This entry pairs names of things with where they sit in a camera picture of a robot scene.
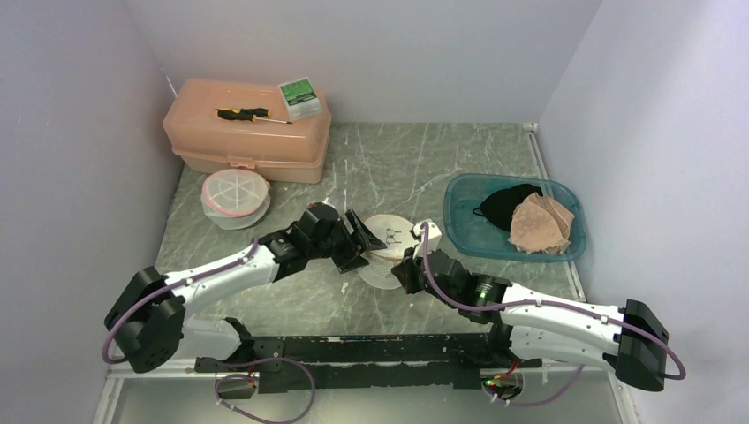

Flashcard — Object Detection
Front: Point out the teal plastic basin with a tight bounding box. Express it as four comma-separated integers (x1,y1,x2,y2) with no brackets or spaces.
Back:
443,173,587,262

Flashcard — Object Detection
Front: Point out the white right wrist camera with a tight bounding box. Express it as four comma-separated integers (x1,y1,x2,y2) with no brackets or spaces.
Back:
411,219,443,256

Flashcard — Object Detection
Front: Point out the pink rimmed mesh laundry bag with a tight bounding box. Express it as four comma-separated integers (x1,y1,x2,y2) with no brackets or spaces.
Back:
200,169,270,231

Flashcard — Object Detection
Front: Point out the pink plastic storage box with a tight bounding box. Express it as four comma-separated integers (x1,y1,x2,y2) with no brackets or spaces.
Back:
163,79,332,184

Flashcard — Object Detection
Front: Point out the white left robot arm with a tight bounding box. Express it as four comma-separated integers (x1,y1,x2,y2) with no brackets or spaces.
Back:
101,202,386,373

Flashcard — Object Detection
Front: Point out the beige mesh laundry bag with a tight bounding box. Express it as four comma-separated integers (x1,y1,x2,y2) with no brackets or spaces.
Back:
358,214,418,290

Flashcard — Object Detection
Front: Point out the black bra in basin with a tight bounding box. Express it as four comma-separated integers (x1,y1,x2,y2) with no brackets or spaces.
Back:
472,183,542,231

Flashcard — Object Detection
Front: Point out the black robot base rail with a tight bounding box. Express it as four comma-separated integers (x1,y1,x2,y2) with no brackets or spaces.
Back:
194,333,542,394

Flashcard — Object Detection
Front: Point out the small green white box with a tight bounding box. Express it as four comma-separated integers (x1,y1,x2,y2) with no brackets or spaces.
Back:
278,78,322,122

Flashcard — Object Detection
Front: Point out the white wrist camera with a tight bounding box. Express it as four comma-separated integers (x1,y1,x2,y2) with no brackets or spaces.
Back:
411,219,443,256
307,197,338,210

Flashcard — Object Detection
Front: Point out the beige bra in basin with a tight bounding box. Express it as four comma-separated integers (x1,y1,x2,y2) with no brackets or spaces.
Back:
508,193,575,255

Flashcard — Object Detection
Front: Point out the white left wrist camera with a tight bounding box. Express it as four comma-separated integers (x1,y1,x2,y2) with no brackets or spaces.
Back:
307,197,338,210

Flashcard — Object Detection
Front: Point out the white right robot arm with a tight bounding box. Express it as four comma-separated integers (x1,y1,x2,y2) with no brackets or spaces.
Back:
391,248,671,392

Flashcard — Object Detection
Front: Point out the black yellow screwdriver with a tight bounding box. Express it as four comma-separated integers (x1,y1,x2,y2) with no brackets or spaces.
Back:
216,108,292,125

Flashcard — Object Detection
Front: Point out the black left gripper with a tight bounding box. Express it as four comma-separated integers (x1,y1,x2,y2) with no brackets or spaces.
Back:
308,209,386,274

